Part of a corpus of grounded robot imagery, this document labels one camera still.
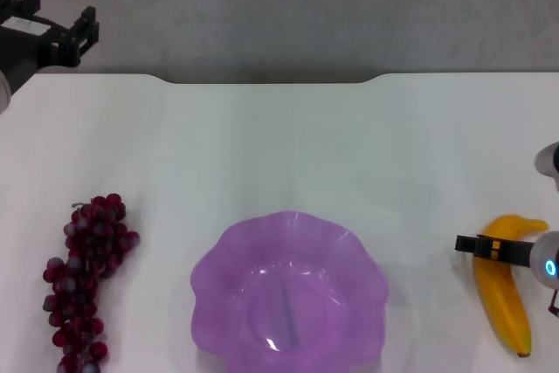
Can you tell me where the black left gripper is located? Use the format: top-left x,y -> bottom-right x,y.
0,0 -> 101,98

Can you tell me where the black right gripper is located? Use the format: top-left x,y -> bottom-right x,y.
454,233 -> 536,267

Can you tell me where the yellow banana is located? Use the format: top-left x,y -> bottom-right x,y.
473,214 -> 549,358

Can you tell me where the dark red grape bunch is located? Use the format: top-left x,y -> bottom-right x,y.
42,192 -> 141,373

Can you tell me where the purple wavy plastic plate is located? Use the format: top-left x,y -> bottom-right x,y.
190,210 -> 390,373

